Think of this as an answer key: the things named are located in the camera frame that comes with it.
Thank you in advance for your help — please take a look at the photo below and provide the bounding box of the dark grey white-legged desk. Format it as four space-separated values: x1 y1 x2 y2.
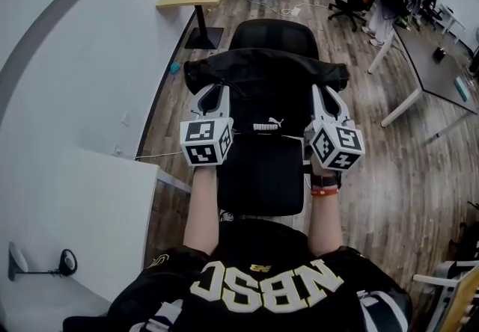
367 22 479 146

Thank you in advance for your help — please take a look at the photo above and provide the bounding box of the person's right forearm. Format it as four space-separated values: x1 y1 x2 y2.
307 158 344 259

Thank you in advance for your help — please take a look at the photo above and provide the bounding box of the white frame chair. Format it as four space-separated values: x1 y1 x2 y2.
411 259 479 332

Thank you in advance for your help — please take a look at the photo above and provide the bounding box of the small white desk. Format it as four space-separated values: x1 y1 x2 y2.
439 4 467 44

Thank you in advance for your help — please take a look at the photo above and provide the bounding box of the white cabinet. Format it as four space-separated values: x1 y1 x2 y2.
0 146 161 332

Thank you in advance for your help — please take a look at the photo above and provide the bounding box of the black stand with round head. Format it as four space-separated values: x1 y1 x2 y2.
7 241 79 283

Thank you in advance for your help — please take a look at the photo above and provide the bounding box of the black drawstring bag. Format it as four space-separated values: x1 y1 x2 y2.
183 48 351 135

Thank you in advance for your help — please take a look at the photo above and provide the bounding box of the white floor cable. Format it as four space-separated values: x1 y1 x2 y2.
133 150 185 160

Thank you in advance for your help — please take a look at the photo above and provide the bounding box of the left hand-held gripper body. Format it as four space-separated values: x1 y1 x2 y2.
180 109 235 167

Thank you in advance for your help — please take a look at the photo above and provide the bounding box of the person's black lettered jersey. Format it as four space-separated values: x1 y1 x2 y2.
62 219 413 332

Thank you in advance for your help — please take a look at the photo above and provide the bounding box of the person's left forearm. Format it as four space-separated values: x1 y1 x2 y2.
183 165 220 257

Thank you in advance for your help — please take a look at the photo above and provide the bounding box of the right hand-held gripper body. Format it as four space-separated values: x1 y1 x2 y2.
304 116 366 171

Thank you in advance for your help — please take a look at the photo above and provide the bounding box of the black wrist watch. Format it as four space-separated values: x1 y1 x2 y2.
311 172 343 190

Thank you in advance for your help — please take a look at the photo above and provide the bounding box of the black mesh office chair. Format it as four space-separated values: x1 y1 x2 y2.
216 18 320 218

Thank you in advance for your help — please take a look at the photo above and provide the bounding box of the teal flat box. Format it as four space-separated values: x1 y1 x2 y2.
453 76 471 103

